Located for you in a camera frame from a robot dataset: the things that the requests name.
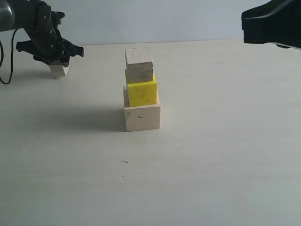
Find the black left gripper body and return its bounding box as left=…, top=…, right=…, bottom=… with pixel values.
left=16, top=4, right=65, bottom=61

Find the small wooden cube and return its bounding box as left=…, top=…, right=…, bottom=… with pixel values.
left=49, top=60, right=69, bottom=79

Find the medium wooden cube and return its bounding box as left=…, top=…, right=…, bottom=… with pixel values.
left=125, top=47, right=153, bottom=84

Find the yellow cube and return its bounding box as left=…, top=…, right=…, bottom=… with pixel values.
left=125, top=69, right=158, bottom=107

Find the large wooden cube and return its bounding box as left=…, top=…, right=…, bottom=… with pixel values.
left=123, top=86, right=161, bottom=132

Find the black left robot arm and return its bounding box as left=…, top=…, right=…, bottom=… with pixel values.
left=0, top=0, right=84, bottom=66

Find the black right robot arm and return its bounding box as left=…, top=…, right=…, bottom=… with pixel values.
left=241, top=0, right=301, bottom=49

